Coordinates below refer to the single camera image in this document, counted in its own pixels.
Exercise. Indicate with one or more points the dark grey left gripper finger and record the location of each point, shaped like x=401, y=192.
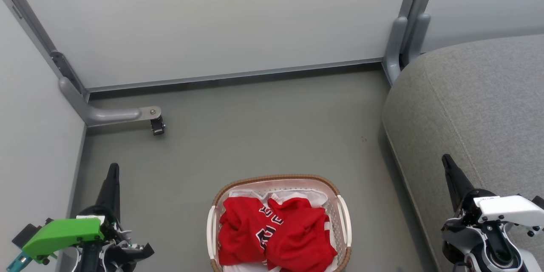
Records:
x=110, y=189

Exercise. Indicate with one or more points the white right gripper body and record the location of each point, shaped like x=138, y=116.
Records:
x=510, y=208

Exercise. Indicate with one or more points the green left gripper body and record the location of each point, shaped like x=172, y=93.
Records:
x=59, y=233

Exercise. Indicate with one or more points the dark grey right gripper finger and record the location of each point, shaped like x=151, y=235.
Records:
x=457, y=182

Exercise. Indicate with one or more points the red sports garment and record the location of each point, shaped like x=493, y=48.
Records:
x=297, y=238

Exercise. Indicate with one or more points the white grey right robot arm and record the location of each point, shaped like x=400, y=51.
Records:
x=476, y=246

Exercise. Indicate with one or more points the grey fabric sofa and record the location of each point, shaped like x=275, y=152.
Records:
x=476, y=106

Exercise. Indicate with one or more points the grey partition foot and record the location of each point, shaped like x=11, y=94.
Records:
x=106, y=114

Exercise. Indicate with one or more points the black caster wheel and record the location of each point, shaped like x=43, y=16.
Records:
x=157, y=126

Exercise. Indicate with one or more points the white laundry basket, woven rim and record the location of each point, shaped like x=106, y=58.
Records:
x=342, y=225

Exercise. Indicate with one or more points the grey double partition post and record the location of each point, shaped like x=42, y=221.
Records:
x=408, y=25

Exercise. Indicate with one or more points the grey slanted partition post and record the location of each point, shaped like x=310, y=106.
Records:
x=38, y=38

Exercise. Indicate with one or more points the grey partition base rail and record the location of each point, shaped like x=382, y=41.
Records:
x=238, y=75

